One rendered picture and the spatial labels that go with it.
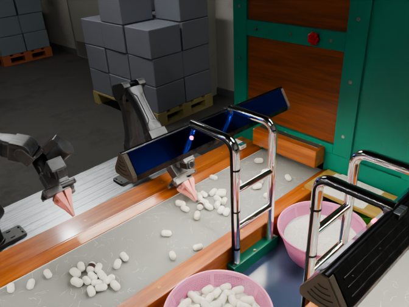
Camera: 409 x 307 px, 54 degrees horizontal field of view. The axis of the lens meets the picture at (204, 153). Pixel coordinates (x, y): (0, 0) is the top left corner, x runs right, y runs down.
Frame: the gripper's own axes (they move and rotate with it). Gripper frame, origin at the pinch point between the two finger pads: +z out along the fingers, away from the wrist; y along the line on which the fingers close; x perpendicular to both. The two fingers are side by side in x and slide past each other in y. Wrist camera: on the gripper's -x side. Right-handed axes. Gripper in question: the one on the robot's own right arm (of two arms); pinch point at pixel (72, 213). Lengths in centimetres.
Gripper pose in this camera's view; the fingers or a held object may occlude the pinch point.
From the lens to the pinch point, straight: 126.4
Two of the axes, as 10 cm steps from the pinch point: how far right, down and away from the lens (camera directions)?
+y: 7.3, -3.6, 5.8
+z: 5.5, 8.1, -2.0
